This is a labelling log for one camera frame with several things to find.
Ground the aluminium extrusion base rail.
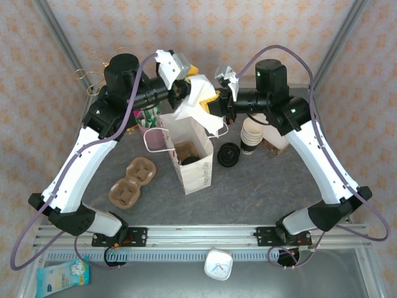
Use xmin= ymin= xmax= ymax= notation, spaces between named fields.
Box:
xmin=33 ymin=223 xmax=372 ymax=249

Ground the blue wet wipes pack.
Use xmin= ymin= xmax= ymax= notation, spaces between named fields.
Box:
xmin=36 ymin=256 xmax=91 ymax=298

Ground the grey slotted cable duct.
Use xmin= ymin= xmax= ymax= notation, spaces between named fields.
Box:
xmin=46 ymin=248 xmax=282 ymax=262

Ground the white napkin on box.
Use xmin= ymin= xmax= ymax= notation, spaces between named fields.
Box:
xmin=261 ymin=124 xmax=292 ymax=158

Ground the pink metal bucket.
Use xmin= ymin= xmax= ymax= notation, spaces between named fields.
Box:
xmin=138 ymin=122 xmax=170 ymax=150

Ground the wrapped straws bundle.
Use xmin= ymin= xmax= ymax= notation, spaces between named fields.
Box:
xmin=136 ymin=102 xmax=163 ymax=129

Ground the gold wire stand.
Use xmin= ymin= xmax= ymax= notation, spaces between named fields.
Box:
xmin=73 ymin=46 xmax=110 ymax=96

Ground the white paper gift bag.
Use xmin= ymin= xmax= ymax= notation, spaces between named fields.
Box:
xmin=143 ymin=112 xmax=230 ymax=196

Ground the black plastic cup lid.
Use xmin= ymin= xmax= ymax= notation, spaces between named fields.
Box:
xmin=216 ymin=142 xmax=241 ymax=169

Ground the white alarm clock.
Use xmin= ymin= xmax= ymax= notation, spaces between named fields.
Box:
xmin=203 ymin=247 xmax=233 ymax=282

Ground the aluminium frame post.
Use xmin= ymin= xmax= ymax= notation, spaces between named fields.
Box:
xmin=32 ymin=0 xmax=82 ymax=73
xmin=310 ymin=0 xmax=372 ymax=91

